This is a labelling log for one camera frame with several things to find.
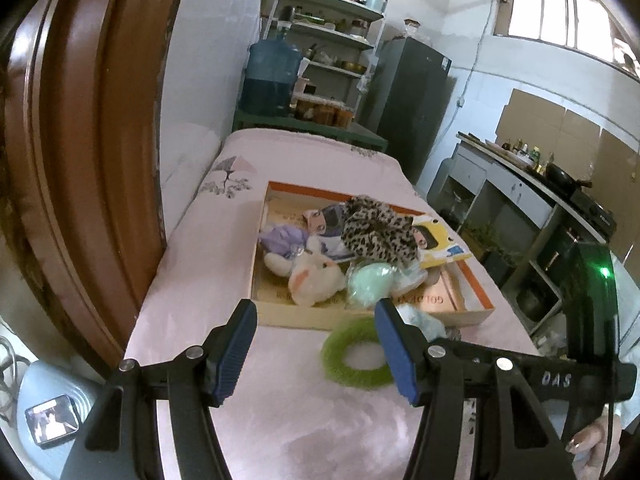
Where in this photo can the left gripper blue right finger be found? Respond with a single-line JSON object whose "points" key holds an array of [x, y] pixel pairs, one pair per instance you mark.
{"points": [[404, 347]]}

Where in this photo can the black wok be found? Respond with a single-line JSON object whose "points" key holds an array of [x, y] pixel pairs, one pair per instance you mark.
{"points": [[560, 182]]}

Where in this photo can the mint green soft pad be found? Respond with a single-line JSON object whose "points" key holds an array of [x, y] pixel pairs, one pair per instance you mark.
{"points": [[368, 282]]}

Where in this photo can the white plush rabbit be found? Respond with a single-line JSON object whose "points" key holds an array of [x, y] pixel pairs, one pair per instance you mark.
{"points": [[314, 279]]}

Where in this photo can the yellow cartoon girl tissue pack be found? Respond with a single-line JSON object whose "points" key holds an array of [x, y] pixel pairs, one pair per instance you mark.
{"points": [[436, 246]]}

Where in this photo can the green patterned tissue pack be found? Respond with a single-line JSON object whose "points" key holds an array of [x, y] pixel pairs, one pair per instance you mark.
{"points": [[408, 278]]}

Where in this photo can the smartphone on stool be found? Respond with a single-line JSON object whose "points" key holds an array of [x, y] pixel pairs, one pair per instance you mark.
{"points": [[52, 421]]}

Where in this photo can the purple fabric pouch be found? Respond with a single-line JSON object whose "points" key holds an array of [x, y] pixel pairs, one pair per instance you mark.
{"points": [[281, 245]]}

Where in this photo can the right hand with painted nails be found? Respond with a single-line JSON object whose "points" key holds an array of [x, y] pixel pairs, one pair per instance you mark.
{"points": [[589, 447]]}

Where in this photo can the dark grey refrigerator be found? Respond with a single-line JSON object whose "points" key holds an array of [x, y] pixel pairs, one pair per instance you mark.
{"points": [[406, 100]]}

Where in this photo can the pink bed quilt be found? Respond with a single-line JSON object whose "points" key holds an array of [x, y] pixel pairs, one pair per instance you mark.
{"points": [[285, 420]]}

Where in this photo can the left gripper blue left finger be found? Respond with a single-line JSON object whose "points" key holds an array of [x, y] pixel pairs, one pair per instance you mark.
{"points": [[227, 348]]}

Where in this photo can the grey kitchen counter cabinet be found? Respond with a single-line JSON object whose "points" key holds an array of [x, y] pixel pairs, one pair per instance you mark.
{"points": [[518, 228]]}

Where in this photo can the window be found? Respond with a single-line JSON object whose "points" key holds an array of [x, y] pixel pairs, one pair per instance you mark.
{"points": [[583, 26]]}

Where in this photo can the brown wooden headboard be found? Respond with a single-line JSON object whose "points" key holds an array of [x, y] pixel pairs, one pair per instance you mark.
{"points": [[82, 82]]}

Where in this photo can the blue cartoon tissue pack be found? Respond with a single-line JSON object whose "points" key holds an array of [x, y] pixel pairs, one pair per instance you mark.
{"points": [[327, 224]]}

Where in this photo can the orange rimmed cardboard box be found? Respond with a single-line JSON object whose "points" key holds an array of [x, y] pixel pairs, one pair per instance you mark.
{"points": [[454, 293]]}

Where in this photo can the white metal shelf rack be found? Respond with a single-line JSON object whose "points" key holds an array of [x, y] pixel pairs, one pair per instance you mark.
{"points": [[339, 38]]}

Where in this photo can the green low table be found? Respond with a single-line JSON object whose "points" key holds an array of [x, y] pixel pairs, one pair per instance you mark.
{"points": [[354, 134]]}

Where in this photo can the leopard print scrunchie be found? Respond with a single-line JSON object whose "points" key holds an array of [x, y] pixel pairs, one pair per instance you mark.
{"points": [[373, 230]]}

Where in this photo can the blue water jug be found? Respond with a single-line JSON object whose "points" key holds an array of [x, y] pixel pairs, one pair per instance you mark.
{"points": [[271, 74]]}

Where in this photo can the green floral tissue pack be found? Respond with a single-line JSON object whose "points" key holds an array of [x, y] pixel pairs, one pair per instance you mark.
{"points": [[430, 327]]}

